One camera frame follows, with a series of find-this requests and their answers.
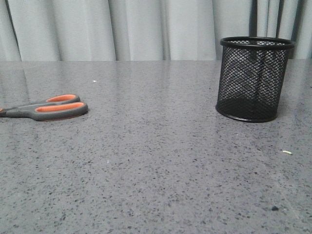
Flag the grey and orange scissors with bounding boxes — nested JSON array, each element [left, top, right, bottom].
[[0, 94, 88, 121]]

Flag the black mesh pen bucket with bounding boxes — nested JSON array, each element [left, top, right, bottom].
[[215, 37, 295, 123]]

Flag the grey curtain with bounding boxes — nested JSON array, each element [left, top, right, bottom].
[[0, 0, 312, 61]]

